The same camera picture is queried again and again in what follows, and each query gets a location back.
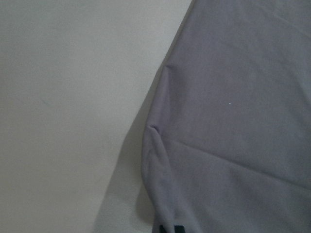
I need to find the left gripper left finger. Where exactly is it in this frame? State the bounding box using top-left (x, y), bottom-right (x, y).
top-left (159, 225), bottom-right (167, 233)

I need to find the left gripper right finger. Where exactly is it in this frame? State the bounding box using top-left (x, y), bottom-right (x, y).
top-left (174, 225), bottom-right (186, 233)

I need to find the dark brown t-shirt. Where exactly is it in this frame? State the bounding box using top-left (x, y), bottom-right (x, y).
top-left (141, 0), bottom-right (311, 233)

